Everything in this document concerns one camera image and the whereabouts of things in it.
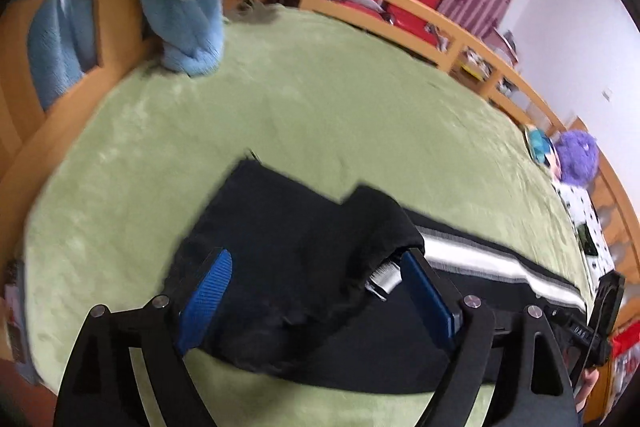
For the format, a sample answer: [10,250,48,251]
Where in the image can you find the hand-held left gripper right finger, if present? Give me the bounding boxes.
[400,249,581,427]

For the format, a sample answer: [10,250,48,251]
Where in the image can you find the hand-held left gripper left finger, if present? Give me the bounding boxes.
[52,247,236,427]

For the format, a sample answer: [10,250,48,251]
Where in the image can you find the black pants with white stripe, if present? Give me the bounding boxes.
[167,159,608,395]

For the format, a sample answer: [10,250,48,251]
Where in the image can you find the person's right hand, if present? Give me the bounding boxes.
[575,367,601,413]

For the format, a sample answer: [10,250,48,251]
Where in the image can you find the white dotted pillow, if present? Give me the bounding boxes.
[552,179,616,275]

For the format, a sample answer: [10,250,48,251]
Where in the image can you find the purple plush toy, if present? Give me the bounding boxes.
[555,131,600,185]

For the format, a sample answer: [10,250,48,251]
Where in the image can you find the teal plush toy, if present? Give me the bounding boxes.
[525,127,561,170]

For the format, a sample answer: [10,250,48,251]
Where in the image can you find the green fleece blanket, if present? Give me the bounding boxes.
[22,4,593,427]

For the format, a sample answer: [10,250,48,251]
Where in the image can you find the wooden bed frame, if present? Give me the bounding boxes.
[0,0,640,423]

